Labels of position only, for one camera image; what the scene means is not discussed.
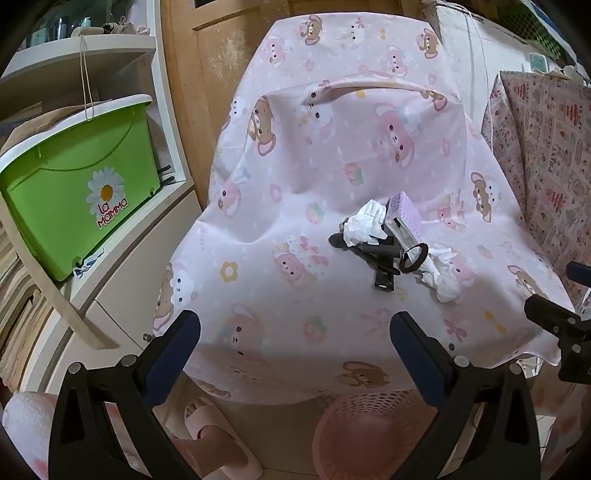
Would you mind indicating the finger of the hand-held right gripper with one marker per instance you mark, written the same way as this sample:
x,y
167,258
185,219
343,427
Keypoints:
x,y
579,273
551,316

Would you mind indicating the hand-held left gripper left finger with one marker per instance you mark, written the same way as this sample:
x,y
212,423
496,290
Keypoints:
x,y
178,344

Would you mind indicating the pink plastic basket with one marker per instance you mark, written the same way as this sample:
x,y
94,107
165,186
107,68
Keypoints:
x,y
369,429

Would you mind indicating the black plastic spoon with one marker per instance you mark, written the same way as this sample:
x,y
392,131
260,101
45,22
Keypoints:
x,y
339,240

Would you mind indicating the teal square card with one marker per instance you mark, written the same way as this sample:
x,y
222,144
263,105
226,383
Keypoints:
x,y
538,62

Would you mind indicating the green mesh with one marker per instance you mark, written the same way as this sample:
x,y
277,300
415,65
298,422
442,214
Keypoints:
x,y
540,27

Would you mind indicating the person's left pajama leg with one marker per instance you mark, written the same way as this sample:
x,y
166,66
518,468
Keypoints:
x,y
23,415

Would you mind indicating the black clip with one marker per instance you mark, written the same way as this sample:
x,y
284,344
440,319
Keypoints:
x,y
384,279

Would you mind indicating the brown paper bag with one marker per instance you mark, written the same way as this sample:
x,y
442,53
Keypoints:
x,y
46,120

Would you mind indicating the person's foot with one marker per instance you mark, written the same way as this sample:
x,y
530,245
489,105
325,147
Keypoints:
x,y
217,443

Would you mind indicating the person's pajama leg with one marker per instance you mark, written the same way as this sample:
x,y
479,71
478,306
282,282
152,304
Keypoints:
x,y
561,424
23,415

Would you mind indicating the person's right pajama leg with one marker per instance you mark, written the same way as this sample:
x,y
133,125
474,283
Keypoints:
x,y
561,424

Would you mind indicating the pink animal print cloth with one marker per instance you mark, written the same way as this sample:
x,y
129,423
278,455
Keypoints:
x,y
323,161

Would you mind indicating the patchwork print quilt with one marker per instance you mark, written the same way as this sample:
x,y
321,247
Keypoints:
x,y
545,161

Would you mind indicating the green plastic storage box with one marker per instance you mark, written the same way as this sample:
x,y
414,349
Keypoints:
x,y
69,184

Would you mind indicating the purple checkered box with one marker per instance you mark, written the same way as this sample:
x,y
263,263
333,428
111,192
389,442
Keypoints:
x,y
406,212

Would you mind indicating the pink slipper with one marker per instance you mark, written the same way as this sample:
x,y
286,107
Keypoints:
x,y
203,410

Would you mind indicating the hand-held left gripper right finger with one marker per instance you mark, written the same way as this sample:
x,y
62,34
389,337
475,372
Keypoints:
x,y
411,350

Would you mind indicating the white shelf unit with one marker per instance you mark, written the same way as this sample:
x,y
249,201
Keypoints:
x,y
138,258

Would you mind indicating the row of small bottles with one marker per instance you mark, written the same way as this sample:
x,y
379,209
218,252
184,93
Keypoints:
x,y
69,21

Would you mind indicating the white sheet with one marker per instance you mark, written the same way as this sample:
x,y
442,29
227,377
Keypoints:
x,y
471,55

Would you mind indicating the white tissue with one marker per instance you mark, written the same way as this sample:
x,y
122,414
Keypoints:
x,y
443,277
364,221

